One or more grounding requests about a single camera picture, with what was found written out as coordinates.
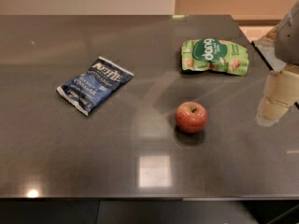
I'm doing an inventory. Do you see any blue kettle chip bag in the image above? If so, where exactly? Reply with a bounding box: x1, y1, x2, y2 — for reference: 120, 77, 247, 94
56, 56, 134, 116

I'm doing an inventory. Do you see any green dang snack bag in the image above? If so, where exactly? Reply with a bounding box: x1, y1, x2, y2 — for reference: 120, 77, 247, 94
181, 38, 249, 76

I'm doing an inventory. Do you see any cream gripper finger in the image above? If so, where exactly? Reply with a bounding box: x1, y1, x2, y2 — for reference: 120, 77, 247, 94
255, 64, 299, 127

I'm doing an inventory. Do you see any red apple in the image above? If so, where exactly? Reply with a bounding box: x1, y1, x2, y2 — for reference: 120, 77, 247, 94
176, 102, 207, 133

